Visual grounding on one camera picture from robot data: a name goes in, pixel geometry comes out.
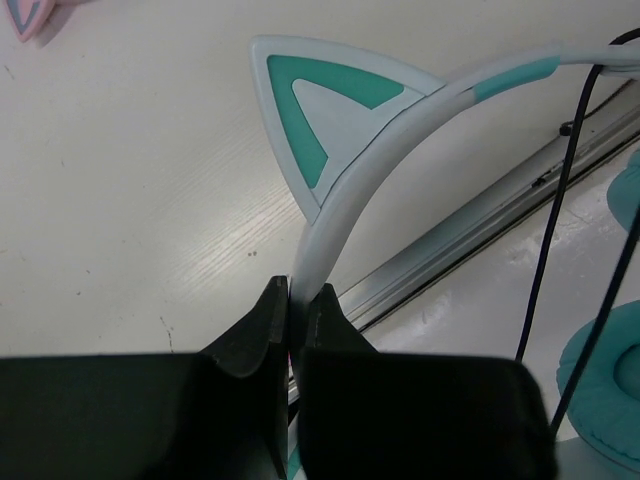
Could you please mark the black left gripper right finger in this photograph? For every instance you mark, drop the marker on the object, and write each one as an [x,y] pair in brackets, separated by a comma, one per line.
[365,414]

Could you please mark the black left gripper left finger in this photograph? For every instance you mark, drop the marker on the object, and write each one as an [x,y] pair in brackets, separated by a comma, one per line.
[218,413]

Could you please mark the teal cat-ear headphones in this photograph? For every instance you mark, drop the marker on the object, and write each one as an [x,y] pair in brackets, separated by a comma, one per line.
[341,119]

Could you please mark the pink blue cat-ear headphones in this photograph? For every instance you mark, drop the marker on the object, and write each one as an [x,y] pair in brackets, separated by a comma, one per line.
[27,17]

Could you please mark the aluminium table edge rail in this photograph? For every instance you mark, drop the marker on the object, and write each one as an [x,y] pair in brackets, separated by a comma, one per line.
[509,201]

